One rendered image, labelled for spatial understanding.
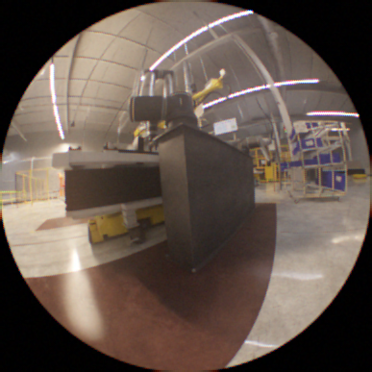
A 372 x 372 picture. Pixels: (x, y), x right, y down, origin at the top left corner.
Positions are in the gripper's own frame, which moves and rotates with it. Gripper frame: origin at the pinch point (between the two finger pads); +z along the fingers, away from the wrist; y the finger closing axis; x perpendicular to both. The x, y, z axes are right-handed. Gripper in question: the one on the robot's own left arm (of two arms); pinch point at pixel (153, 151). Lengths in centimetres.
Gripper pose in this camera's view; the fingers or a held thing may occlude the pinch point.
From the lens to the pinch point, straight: 115.5
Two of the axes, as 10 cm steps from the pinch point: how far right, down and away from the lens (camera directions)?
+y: 7.2, -0.3, -6.9
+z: 0.8, 10.0, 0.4
